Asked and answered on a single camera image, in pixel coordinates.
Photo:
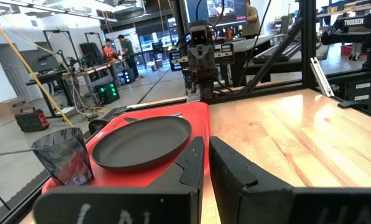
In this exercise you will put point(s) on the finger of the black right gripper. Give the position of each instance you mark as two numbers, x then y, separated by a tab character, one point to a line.
195	85
208	85

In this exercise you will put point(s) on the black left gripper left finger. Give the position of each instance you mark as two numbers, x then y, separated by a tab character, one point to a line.
142	205

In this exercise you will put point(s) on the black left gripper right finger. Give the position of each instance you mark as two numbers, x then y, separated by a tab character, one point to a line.
260	205

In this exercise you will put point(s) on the black round plate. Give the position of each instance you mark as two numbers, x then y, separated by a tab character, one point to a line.
142	143

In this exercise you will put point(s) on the dark translucent faceted cup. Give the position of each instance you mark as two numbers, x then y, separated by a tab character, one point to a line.
64	158

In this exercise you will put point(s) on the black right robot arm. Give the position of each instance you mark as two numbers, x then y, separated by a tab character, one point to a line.
224	54

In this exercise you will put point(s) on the red plastic tray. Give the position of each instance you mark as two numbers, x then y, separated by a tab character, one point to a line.
201	118

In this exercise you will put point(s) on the black desk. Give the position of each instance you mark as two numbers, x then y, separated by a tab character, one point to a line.
244	43

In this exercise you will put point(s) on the large display screen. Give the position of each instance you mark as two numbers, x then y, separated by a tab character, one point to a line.
226	9

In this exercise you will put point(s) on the person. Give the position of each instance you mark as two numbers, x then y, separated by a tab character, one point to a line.
128	46
251	21
110	53

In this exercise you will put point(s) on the black keyboard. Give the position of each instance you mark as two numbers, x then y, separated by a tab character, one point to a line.
279	53

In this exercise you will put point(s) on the computer with green lights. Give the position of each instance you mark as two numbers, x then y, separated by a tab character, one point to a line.
107	91

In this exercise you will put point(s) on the cluttered wooden workbench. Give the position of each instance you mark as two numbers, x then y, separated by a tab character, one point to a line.
89	69

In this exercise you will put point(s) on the silver aluminium bar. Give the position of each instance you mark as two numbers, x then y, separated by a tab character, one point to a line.
322	77

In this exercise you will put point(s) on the black and red box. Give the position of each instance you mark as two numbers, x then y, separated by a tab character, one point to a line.
30	119

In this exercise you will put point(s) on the ceiling light strip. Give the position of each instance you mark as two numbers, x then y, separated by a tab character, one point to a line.
48	7

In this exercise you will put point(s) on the cardboard box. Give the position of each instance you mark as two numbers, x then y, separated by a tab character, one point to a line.
8	107

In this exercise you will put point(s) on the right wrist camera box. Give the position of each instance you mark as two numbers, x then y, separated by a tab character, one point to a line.
200	35

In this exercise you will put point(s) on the wall shelf with books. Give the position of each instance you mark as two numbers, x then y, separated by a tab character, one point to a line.
350	9

